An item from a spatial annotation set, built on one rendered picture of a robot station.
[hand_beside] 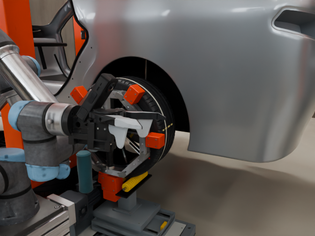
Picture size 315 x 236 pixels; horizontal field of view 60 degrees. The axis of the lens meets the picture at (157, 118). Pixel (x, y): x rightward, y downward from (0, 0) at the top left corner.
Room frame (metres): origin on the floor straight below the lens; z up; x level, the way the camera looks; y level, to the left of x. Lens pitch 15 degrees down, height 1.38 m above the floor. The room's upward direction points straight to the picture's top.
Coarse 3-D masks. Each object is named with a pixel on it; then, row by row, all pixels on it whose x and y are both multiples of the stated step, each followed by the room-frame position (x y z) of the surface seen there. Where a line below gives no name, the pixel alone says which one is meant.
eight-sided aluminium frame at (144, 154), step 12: (84, 96) 1.66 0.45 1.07; (108, 96) 1.58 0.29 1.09; (120, 96) 1.54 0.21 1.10; (132, 108) 1.51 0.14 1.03; (144, 144) 1.48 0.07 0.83; (96, 156) 1.70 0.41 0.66; (144, 156) 1.47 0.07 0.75; (96, 168) 1.63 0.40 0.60; (120, 168) 1.60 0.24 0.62; (132, 168) 1.51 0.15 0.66
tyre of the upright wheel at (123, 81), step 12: (120, 84) 1.64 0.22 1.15; (132, 84) 1.63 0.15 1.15; (144, 84) 1.71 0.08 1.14; (144, 96) 1.58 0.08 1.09; (156, 96) 1.66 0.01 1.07; (144, 108) 1.57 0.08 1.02; (156, 108) 1.57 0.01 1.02; (168, 108) 1.70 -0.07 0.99; (156, 120) 1.54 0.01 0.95; (168, 120) 1.64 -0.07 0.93; (156, 132) 1.53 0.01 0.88; (168, 132) 1.62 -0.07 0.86; (168, 144) 1.64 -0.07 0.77; (156, 156) 1.54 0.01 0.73; (144, 168) 1.57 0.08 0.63
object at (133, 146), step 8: (128, 128) 1.67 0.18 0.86; (128, 136) 1.67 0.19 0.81; (136, 144) 1.64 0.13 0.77; (96, 152) 1.74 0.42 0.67; (104, 152) 1.78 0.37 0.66; (120, 152) 1.85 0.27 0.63; (128, 152) 1.88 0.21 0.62; (104, 160) 1.71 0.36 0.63; (120, 160) 1.74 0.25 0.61; (128, 160) 1.67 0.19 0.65
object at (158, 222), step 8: (160, 208) 1.85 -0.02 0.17; (160, 216) 1.74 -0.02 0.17; (168, 216) 1.73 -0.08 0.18; (96, 224) 1.68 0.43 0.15; (104, 224) 1.65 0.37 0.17; (112, 224) 1.68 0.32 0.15; (152, 224) 1.68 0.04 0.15; (160, 224) 1.68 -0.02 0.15; (168, 224) 1.69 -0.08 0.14; (104, 232) 1.65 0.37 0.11; (112, 232) 1.62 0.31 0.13; (120, 232) 1.59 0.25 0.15; (128, 232) 1.60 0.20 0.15; (136, 232) 1.59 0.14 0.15; (144, 232) 1.57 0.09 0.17; (152, 232) 1.56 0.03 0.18; (160, 232) 1.57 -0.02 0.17
